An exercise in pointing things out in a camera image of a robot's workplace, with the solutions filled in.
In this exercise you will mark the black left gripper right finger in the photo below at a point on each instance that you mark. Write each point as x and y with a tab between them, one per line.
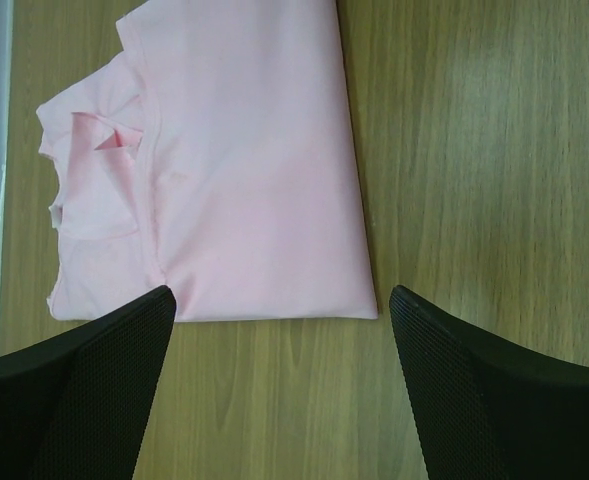
485	407

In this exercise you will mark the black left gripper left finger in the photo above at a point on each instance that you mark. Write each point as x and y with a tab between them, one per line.
76	406

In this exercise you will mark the light pink t shirt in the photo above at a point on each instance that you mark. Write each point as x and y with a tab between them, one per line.
213	155

